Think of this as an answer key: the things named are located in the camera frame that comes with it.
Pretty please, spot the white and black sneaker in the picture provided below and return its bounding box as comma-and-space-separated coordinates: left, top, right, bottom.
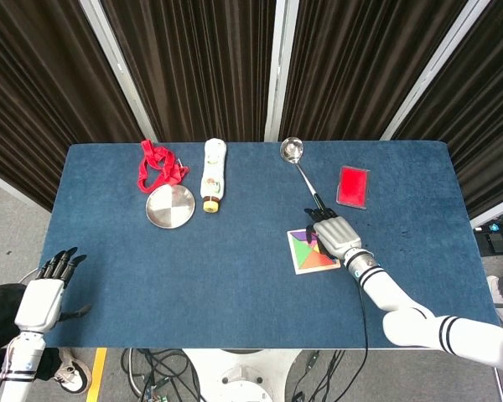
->
52, 349, 92, 394

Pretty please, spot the yellow floor tape strip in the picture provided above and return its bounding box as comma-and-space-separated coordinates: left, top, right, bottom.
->
86, 347, 109, 402

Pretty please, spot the white bottle with yellow cap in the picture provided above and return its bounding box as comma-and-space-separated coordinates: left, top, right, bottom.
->
200, 137, 229, 214

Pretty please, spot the black equipment with teal knobs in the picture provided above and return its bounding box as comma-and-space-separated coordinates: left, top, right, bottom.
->
473, 213, 503, 256

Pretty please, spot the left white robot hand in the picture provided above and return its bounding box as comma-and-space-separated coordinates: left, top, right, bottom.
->
14, 246, 92, 334

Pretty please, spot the wooden tangram puzzle tray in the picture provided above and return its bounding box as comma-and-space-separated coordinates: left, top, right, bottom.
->
287, 228, 343, 276

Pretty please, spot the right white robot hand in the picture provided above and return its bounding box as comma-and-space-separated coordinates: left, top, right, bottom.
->
303, 204, 364, 260

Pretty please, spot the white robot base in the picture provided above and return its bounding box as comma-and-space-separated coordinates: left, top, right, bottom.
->
179, 348, 303, 402

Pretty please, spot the blue table cloth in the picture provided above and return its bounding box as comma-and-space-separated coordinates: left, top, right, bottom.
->
43, 141, 502, 351

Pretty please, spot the red lanyard ribbon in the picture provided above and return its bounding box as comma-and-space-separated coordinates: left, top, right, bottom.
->
136, 139, 190, 194

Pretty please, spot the orange triangle tangram piece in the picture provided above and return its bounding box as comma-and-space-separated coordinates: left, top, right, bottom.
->
301, 250, 337, 270

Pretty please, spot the dark brown pleated curtain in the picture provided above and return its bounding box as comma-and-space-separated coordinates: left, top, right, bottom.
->
0, 0, 146, 213
102, 0, 277, 142
392, 0, 503, 219
278, 0, 473, 142

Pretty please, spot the black right hand cable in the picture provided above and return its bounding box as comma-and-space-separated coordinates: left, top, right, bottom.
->
334, 286, 370, 402

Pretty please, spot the stainless steel ladle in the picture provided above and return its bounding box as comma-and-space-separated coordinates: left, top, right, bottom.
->
279, 137, 330, 214

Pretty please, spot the green triangle tangram piece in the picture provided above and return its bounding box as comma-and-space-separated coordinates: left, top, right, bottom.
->
292, 240, 316, 269

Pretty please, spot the round stainless steel plate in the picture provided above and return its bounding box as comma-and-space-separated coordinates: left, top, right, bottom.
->
145, 184, 196, 230

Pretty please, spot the white partition frame post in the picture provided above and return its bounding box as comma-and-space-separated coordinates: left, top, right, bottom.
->
379, 0, 494, 142
263, 0, 299, 142
79, 0, 158, 142

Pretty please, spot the red rectangular card case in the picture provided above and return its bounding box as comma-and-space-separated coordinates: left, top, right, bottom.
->
335, 165, 371, 209

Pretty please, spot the black floor cable bundle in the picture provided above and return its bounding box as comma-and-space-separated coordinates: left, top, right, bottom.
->
121, 348, 202, 402
291, 349, 347, 402

